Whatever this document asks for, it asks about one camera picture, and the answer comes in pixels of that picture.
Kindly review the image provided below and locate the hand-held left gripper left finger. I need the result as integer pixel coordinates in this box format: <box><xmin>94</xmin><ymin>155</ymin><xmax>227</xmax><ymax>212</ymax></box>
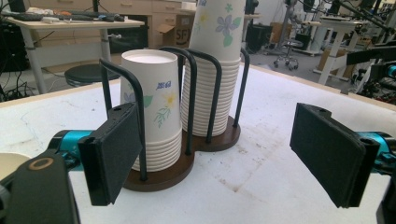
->
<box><xmin>49</xmin><ymin>102</ymin><xmax>144</xmax><ymax>207</ymax></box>

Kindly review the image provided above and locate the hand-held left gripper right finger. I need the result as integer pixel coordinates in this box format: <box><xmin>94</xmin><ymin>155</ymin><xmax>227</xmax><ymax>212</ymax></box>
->
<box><xmin>289</xmin><ymin>102</ymin><xmax>396</xmax><ymax>209</ymax></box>

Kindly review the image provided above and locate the brown wire cup holder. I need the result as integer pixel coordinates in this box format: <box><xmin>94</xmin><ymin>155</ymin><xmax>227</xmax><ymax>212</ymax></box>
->
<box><xmin>99</xmin><ymin>46</ymin><xmax>251</xmax><ymax>193</ymax></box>

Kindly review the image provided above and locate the short stack of paper cups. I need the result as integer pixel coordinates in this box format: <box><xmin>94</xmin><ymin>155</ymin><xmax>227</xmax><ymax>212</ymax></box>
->
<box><xmin>120</xmin><ymin>49</ymin><xmax>183</xmax><ymax>173</ymax></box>

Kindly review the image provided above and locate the tall stack of paper cups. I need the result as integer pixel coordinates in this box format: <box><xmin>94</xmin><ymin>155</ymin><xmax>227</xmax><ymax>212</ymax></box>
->
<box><xmin>180</xmin><ymin>0</ymin><xmax>247</xmax><ymax>138</ymax></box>

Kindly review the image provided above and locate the white side table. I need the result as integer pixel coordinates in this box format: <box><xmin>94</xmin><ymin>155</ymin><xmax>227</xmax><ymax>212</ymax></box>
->
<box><xmin>312</xmin><ymin>17</ymin><xmax>376</xmax><ymax>87</ymax></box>

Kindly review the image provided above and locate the white table mat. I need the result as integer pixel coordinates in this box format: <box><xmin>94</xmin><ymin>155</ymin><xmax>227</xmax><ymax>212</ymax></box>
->
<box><xmin>0</xmin><ymin>66</ymin><xmax>396</xmax><ymax>224</ymax></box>

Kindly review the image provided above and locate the wheeled office stool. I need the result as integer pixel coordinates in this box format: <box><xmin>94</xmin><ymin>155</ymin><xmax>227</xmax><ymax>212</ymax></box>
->
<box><xmin>273</xmin><ymin>38</ymin><xmax>305</xmax><ymax>71</ymax></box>

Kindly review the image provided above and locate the black round stool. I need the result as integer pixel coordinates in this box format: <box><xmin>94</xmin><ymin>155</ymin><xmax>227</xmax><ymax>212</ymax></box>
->
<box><xmin>64</xmin><ymin>63</ymin><xmax>121</xmax><ymax>89</ymax></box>

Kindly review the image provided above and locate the desk with white legs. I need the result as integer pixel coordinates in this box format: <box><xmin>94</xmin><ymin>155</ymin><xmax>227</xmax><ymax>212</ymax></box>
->
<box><xmin>5</xmin><ymin>17</ymin><xmax>146</xmax><ymax>95</ymax></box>

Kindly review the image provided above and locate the cardboard box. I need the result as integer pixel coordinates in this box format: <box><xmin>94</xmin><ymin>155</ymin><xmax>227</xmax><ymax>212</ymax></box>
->
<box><xmin>156</xmin><ymin>13</ymin><xmax>196</xmax><ymax>49</ymax></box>

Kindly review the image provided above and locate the wooden drawer cabinet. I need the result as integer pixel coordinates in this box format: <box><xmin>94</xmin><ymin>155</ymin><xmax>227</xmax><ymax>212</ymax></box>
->
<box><xmin>29</xmin><ymin>0</ymin><xmax>191</xmax><ymax>49</ymax></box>

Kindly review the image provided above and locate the black computer tower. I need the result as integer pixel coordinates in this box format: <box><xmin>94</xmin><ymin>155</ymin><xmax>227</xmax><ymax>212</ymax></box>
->
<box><xmin>0</xmin><ymin>21</ymin><xmax>31</xmax><ymax>73</ymax></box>

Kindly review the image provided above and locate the black keyboard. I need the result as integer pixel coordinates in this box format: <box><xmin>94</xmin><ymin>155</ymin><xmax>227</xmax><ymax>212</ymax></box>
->
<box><xmin>1</xmin><ymin>10</ymin><xmax>68</xmax><ymax>22</ymax></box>

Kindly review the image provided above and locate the black metal frame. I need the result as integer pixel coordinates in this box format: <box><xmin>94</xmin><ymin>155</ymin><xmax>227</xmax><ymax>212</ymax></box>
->
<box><xmin>334</xmin><ymin>0</ymin><xmax>396</xmax><ymax>35</ymax></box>

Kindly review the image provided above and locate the tangle of floor cables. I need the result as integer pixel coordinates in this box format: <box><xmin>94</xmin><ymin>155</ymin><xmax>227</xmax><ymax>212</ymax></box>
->
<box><xmin>0</xmin><ymin>69</ymin><xmax>43</xmax><ymax>102</ymax></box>

